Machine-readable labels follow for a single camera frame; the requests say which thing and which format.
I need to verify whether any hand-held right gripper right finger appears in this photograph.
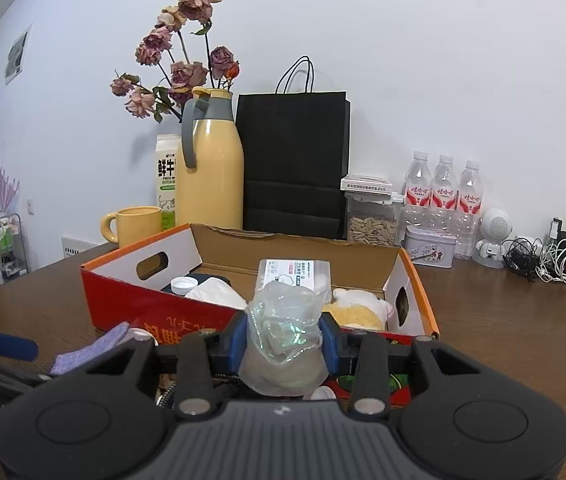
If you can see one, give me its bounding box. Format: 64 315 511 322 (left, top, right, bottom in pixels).
321 312 481 416

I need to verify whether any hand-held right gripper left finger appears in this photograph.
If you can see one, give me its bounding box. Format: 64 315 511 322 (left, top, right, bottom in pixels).
85 312 248 420

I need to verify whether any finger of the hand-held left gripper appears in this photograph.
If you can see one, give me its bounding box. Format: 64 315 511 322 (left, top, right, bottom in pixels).
0 344 48 393
0 317 38 362

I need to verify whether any yellow plush toy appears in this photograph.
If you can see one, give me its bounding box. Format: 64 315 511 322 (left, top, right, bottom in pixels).
322 287 394 332

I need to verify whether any clear plastic bag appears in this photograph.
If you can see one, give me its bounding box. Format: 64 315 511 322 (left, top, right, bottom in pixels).
239 280 330 396

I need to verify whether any white cloth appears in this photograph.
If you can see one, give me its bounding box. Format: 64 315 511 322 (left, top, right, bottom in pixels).
184 280 248 311

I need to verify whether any white bottle cap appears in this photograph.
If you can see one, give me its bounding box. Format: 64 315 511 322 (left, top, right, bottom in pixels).
170 276 201 296

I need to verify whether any purple drawstring bag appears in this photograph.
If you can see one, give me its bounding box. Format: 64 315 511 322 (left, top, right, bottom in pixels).
50 322 131 377

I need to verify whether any translucent plastic box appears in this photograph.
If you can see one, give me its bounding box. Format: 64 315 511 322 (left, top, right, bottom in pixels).
254 259 334 306

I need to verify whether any black braided cable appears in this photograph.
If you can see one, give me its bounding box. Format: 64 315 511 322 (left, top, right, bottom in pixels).
154 372 241 411

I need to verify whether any silver round disc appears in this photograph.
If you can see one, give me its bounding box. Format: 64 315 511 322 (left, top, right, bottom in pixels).
125 327 160 347

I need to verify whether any red cardboard box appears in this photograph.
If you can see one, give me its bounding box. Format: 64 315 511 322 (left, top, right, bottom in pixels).
80 223 440 406

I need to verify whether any white radiator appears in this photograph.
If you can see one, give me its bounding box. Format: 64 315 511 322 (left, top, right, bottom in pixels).
61 236 98 260

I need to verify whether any clear seed container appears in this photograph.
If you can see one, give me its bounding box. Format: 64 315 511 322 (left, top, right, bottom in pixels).
345 192 406 248

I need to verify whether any white decorated tin box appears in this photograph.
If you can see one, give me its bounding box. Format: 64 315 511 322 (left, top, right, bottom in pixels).
405 225 460 268

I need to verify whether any yellow mug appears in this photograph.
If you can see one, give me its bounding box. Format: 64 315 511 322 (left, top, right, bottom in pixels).
101 206 162 250

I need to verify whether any white flat packet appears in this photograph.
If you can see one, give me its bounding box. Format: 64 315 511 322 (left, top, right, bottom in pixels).
340 174 394 195

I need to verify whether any yellow thermos jug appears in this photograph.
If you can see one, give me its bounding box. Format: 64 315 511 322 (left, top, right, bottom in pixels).
175 87 245 231

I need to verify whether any white milk carton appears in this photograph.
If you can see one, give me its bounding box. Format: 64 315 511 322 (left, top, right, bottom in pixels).
155 134 184 233

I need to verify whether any water bottle red label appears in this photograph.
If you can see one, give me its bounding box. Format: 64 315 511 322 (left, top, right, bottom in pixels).
402 151 434 231
457 160 484 261
433 155 458 231

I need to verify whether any black paper bag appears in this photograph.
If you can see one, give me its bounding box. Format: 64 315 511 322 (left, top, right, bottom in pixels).
235 56 351 240

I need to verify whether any white robot speaker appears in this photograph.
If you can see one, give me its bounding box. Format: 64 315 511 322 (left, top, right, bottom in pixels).
474 207 514 269

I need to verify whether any dried rose bouquet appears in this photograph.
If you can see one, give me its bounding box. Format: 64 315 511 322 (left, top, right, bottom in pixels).
110 0 241 123

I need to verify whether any wire storage cart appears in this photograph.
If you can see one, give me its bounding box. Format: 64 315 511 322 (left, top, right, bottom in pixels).
0 212 31 293

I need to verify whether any purple wall sticker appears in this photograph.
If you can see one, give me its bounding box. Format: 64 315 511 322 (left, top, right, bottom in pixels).
0 155 21 211

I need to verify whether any black cable bundle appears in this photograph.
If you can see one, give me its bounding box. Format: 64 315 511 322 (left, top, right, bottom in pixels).
502 237 544 283

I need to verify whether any white cable bundle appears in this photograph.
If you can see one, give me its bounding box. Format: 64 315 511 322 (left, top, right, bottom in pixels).
535 239 566 286

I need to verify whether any wall poster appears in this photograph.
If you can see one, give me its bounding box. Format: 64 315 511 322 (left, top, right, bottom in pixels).
4 24 32 86

